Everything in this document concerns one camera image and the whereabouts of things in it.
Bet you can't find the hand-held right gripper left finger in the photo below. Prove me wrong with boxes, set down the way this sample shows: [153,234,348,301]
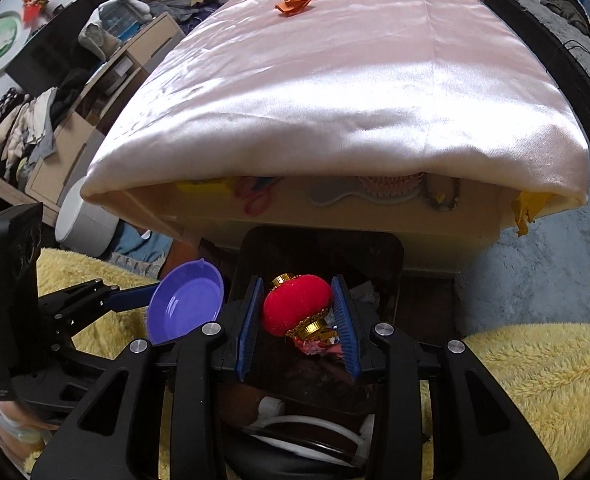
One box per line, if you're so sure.
[30,275,266,480]

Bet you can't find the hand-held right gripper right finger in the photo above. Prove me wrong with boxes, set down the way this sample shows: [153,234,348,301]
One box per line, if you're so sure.
[331,274,560,480]

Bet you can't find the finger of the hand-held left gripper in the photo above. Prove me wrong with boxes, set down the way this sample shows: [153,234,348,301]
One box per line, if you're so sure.
[50,340,136,381]
[38,280,161,331]

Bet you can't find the red velvet lantern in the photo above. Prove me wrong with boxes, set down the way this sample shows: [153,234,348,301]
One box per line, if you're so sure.
[261,272,346,358]

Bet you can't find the purple plastic bowl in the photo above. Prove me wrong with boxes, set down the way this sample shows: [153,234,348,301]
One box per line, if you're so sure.
[146,258,225,346]

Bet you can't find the black trash bin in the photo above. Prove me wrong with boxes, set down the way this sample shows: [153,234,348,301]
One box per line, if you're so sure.
[220,225,407,480]

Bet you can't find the blue cloth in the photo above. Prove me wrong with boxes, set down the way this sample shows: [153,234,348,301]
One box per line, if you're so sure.
[112,225,173,266]

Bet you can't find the white round stool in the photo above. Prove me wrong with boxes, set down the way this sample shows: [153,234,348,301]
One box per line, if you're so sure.
[55,176,121,261]

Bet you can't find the beige wooden table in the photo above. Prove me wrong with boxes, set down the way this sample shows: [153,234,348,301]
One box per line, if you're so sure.
[120,172,520,276]

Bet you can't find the pile of folded clothes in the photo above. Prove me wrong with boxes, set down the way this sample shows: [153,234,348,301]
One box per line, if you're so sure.
[0,87,58,176]

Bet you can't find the yellow fluffy blanket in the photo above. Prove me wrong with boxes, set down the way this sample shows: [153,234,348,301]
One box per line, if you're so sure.
[35,247,590,480]

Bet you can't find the grey rug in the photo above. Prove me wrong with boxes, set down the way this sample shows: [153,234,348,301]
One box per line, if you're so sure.
[455,0,590,336]

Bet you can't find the yellow cloth scrap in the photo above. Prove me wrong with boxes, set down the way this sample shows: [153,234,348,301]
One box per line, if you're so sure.
[512,192,558,236]

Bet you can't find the pink satin tablecloth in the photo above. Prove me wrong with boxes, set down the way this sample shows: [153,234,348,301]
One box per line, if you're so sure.
[80,0,590,211]

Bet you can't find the black television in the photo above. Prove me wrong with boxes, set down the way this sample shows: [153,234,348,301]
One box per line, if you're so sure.
[5,0,121,93]

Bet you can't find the wooden television cabinet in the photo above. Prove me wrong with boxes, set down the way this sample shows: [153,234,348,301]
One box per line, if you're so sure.
[22,12,186,226]

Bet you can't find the cloth covered cage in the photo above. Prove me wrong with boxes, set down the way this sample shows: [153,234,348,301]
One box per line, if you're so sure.
[78,0,153,58]

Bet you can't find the heap of dark clothes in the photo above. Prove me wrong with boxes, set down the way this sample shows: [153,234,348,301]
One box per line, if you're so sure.
[150,0,256,31]

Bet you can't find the orange folded wrapper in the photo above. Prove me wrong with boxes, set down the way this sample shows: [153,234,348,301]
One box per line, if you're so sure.
[274,0,313,17]

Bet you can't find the grey sofa blanket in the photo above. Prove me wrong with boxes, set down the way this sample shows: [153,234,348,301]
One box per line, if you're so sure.
[505,0,590,61]

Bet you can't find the red wall decoration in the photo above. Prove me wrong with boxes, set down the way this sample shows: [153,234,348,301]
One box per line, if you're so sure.
[22,0,63,23]

